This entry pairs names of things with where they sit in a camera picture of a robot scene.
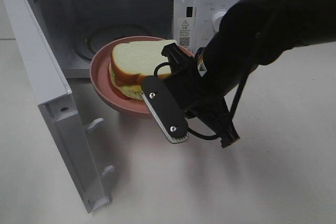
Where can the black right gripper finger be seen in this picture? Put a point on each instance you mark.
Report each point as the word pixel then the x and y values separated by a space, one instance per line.
pixel 216 117
pixel 179 60

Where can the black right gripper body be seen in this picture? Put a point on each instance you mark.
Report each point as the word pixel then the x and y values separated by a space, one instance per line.
pixel 188 90

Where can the toast sandwich with filling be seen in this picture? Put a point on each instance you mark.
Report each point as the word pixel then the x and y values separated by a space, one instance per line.
pixel 132 62

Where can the pink round plate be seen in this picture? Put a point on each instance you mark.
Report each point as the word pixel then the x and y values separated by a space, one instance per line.
pixel 100 78

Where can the white microwave door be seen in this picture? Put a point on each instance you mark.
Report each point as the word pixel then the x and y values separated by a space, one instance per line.
pixel 56 102

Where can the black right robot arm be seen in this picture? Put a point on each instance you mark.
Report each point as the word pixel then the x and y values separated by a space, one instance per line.
pixel 255 33

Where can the white warning label sticker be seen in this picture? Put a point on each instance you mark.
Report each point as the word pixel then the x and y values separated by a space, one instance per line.
pixel 185 31

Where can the upper white power knob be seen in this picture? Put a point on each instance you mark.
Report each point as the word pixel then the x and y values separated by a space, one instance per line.
pixel 217 18

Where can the glass microwave turntable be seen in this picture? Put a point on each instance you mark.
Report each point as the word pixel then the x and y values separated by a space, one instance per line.
pixel 86 45

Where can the white microwave oven body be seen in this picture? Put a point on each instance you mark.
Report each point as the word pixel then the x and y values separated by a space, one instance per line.
pixel 67 18

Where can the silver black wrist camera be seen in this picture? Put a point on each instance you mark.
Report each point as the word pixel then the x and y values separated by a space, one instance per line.
pixel 165 110

